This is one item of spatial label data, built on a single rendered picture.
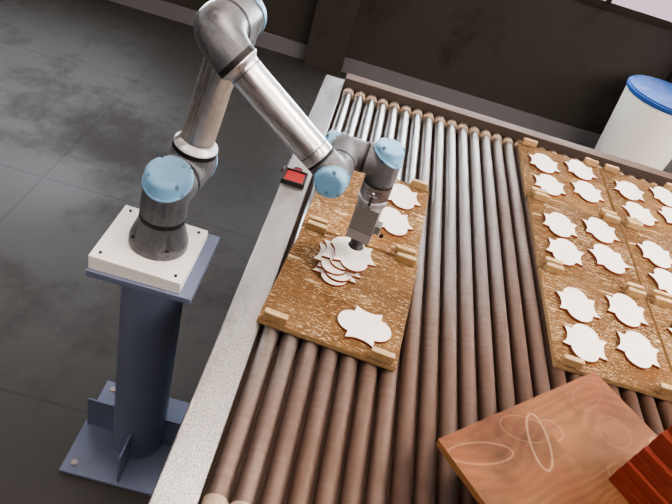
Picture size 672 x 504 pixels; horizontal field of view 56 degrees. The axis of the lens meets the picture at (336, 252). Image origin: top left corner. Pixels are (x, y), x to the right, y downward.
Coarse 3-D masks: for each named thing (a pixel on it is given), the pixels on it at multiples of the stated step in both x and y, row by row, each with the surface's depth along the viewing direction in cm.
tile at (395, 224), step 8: (384, 208) 199; (392, 208) 200; (384, 216) 196; (392, 216) 197; (400, 216) 198; (384, 224) 192; (392, 224) 193; (400, 224) 194; (408, 224) 196; (392, 232) 190; (400, 232) 191
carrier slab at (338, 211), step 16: (352, 176) 210; (352, 192) 203; (416, 192) 213; (320, 208) 192; (336, 208) 194; (352, 208) 196; (416, 208) 205; (304, 224) 184; (336, 224) 188; (416, 224) 198; (384, 240) 188; (400, 240) 190; (416, 240) 192; (416, 256) 186
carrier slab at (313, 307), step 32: (288, 256) 171; (384, 256) 182; (288, 288) 162; (320, 288) 165; (352, 288) 168; (384, 288) 171; (256, 320) 152; (288, 320) 153; (320, 320) 156; (384, 320) 162; (352, 352) 151
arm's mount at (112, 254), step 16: (128, 208) 174; (112, 224) 167; (128, 224) 169; (112, 240) 162; (192, 240) 171; (96, 256) 156; (112, 256) 158; (128, 256) 160; (192, 256) 166; (112, 272) 158; (128, 272) 158; (144, 272) 157; (160, 272) 159; (176, 272) 160; (176, 288) 159
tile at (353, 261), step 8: (344, 240) 176; (336, 248) 172; (344, 248) 173; (368, 248) 176; (336, 256) 169; (344, 256) 170; (352, 256) 171; (360, 256) 172; (368, 256) 173; (344, 264) 168; (352, 264) 169; (360, 264) 169; (368, 264) 170; (352, 272) 167; (360, 272) 168
